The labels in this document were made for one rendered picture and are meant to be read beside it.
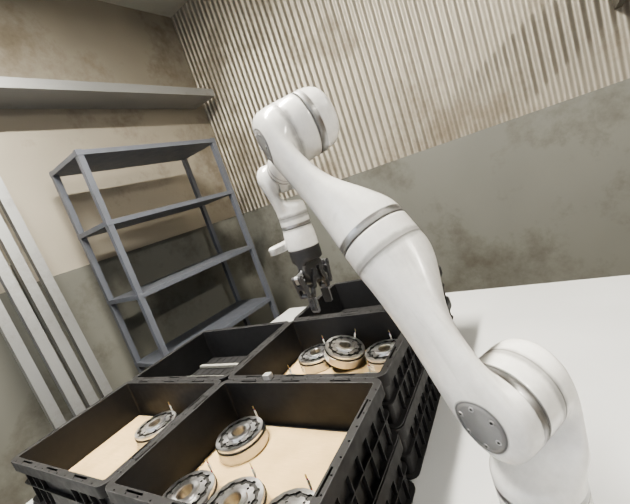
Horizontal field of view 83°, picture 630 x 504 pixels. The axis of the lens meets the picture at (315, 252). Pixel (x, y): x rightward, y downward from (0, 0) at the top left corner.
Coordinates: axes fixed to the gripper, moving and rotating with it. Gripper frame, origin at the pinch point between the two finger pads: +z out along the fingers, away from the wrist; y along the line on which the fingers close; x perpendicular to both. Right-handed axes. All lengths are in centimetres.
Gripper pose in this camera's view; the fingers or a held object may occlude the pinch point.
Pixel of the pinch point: (321, 300)
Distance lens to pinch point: 88.1
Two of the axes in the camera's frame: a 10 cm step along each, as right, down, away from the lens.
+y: 5.0, -3.1, 8.1
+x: -8.1, 1.6, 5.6
